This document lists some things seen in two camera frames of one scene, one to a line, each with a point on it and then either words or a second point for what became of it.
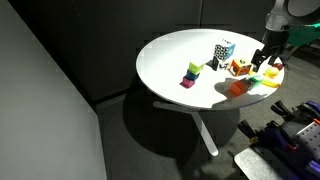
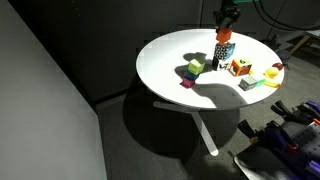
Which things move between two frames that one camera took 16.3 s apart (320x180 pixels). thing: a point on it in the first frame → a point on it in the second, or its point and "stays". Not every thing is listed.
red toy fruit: [279, 66] stays
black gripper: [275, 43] → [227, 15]
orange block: [239, 87] → [223, 35]
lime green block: [195, 67] stays
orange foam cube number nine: [240, 66] stays
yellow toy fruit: [272, 72] stays
